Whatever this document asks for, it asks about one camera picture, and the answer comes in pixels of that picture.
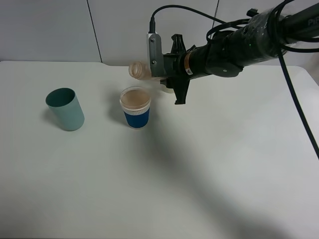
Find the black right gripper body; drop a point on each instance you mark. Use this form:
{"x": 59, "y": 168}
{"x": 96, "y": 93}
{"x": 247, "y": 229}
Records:
{"x": 210, "y": 59}

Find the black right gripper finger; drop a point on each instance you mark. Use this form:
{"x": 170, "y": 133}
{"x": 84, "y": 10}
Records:
{"x": 178, "y": 46}
{"x": 179, "y": 86}

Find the clear plastic drink bottle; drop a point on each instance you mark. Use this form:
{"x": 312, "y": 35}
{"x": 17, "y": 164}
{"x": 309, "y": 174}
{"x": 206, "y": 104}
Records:
{"x": 140, "y": 71}

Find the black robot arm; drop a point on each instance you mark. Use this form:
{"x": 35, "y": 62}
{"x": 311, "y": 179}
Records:
{"x": 231, "y": 46}

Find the cream plastic cup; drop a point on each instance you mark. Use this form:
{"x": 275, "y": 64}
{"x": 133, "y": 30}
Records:
{"x": 166, "y": 90}

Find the blue sleeved clear cup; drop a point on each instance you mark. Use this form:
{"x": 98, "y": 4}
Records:
{"x": 135, "y": 103}

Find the teal plastic cup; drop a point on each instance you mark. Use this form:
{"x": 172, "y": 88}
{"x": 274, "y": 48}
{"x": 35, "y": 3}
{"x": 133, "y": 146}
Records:
{"x": 66, "y": 108}

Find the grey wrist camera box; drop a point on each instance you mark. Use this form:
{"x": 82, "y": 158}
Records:
{"x": 155, "y": 56}

